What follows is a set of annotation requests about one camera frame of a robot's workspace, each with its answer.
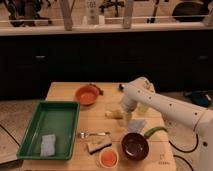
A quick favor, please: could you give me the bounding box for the yellow banana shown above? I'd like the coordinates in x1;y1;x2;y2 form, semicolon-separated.
105;110;123;119

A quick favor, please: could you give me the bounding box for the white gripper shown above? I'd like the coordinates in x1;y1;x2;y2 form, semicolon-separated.
120;95;137;127

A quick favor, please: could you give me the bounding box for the small orange cup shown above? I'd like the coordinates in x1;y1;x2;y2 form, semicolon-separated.
99;148;118;168

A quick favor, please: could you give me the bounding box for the light green cup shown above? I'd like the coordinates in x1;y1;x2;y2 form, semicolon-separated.
138;103;149;113

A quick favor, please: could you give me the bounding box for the dark red toy item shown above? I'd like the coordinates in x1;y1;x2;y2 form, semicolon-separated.
89;83;104;96

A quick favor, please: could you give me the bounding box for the wooden block brush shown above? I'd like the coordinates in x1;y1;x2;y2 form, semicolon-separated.
87;138;112;155

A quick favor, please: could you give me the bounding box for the grey blue cloth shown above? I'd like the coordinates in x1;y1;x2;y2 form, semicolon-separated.
127;119;146;133

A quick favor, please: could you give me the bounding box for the black cable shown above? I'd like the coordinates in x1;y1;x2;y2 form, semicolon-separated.
168;133;201;171

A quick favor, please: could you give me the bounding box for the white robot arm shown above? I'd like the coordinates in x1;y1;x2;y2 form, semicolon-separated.
120;77;213;171

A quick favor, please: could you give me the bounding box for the red bowl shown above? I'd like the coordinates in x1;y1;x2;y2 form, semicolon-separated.
75;85;99;106

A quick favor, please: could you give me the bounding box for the dark purple pan green handle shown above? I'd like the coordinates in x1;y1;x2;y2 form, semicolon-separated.
121;126;167;161

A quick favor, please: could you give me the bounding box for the green plastic tray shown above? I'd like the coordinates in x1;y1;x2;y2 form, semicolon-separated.
17;101;80;160

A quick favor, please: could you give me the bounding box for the light blue sponge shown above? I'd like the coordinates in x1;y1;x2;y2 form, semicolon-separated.
40;134;56;157

